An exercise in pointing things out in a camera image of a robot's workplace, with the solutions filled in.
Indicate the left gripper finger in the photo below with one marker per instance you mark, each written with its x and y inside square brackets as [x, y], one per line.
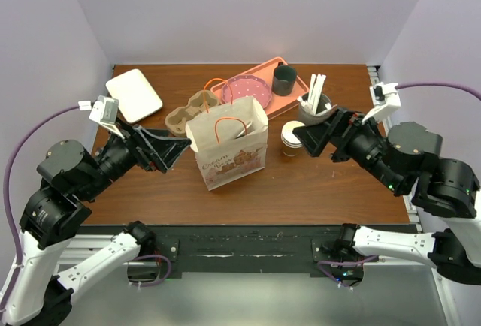
[155, 133]
[166, 151]

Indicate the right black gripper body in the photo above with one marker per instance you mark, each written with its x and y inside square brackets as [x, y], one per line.
[355, 140]

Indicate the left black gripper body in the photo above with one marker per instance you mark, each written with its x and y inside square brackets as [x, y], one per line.
[124, 152]

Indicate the paper bag with orange handles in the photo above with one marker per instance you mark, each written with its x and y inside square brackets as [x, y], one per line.
[221, 158]

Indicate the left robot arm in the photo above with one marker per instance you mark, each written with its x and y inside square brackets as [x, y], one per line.
[70, 178]

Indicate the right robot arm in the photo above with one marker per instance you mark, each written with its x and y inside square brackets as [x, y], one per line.
[406, 161]

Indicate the white takeout box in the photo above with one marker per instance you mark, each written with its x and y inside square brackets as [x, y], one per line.
[137, 98]

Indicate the cardboard cup carrier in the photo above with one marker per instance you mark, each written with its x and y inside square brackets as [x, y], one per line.
[176, 120]

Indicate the stack of paper cups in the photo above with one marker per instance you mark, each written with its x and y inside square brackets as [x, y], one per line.
[291, 145]

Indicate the grey stirrer holder cup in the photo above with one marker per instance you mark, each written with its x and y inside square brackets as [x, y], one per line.
[321, 115]

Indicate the salmon pink tray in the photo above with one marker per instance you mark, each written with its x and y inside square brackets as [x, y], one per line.
[278, 104]

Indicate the dark grey mug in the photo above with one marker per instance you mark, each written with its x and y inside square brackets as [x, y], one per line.
[284, 77]

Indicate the pink dotted plate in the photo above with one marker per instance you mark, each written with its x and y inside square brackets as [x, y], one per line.
[246, 85]

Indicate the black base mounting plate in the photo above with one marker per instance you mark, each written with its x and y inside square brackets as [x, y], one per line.
[249, 249]

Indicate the aluminium frame rail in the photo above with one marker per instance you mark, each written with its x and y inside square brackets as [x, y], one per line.
[442, 285]

